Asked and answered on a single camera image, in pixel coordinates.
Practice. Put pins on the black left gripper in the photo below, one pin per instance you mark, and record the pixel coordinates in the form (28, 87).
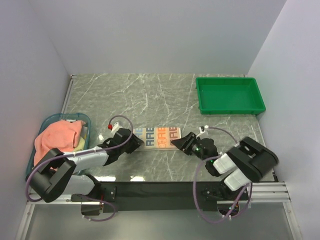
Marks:
(136, 142)

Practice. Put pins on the green plastic tray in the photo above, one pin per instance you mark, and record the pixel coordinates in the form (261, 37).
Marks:
(229, 96)

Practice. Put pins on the salmon pink towel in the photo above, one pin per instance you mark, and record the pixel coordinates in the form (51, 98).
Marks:
(61, 134)

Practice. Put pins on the aluminium mounting rail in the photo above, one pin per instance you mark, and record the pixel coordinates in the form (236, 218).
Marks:
(264, 191)

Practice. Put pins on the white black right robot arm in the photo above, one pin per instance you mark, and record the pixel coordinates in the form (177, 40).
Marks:
(246, 162)

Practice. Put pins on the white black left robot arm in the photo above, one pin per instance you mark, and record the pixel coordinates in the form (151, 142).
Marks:
(56, 174)

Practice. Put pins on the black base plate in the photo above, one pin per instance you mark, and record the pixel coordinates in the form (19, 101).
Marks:
(149, 196)

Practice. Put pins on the yellow green patterned towel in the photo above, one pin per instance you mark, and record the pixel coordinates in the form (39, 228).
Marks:
(81, 142)

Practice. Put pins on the colourful striped rabbit towel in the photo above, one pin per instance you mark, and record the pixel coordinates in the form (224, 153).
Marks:
(158, 138)

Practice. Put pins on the teal plastic basket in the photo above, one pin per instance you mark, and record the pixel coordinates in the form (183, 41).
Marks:
(71, 117)

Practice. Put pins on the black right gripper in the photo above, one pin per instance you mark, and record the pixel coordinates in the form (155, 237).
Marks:
(185, 142)

